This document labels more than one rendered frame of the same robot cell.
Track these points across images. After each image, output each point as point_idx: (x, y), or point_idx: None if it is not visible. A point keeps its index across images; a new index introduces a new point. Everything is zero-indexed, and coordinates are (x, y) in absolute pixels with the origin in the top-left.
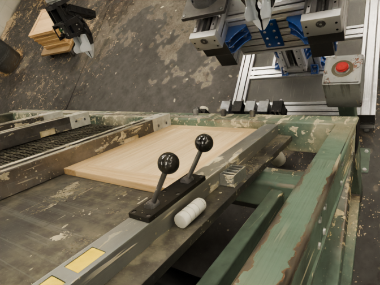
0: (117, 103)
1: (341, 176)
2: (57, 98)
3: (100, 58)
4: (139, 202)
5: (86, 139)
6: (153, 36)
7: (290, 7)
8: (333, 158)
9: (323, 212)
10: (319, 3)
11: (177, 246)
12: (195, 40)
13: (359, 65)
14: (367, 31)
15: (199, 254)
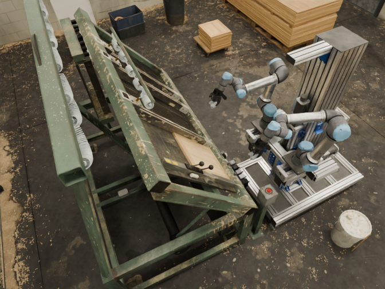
0: (200, 104)
1: (230, 208)
2: (177, 67)
3: (216, 74)
4: (185, 162)
5: (185, 129)
6: (248, 94)
7: (282, 159)
8: (231, 200)
9: (215, 202)
10: (289, 168)
11: (187, 178)
12: (247, 133)
13: (272, 195)
14: (313, 196)
15: None
